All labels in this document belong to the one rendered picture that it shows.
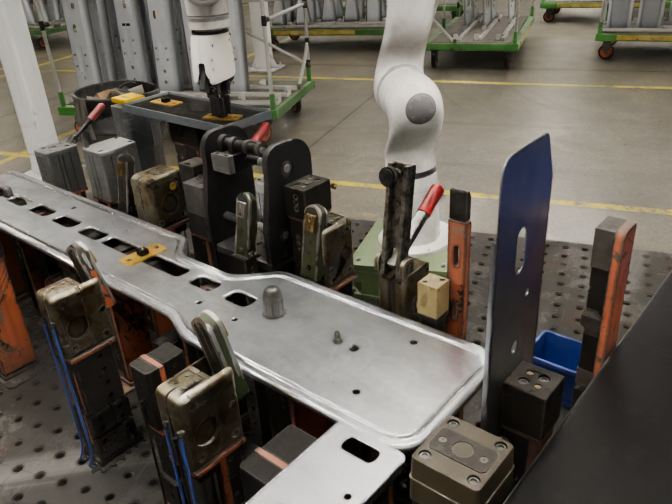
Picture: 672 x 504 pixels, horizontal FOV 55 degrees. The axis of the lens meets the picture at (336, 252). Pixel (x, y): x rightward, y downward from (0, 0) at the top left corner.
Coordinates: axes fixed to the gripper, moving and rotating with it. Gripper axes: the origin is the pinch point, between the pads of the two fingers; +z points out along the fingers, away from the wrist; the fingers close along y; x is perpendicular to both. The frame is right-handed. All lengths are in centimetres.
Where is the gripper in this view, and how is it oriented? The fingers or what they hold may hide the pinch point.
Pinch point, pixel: (220, 105)
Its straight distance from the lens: 143.6
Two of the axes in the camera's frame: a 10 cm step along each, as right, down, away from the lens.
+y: -3.7, 4.5, -8.1
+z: 0.6, 8.8, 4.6
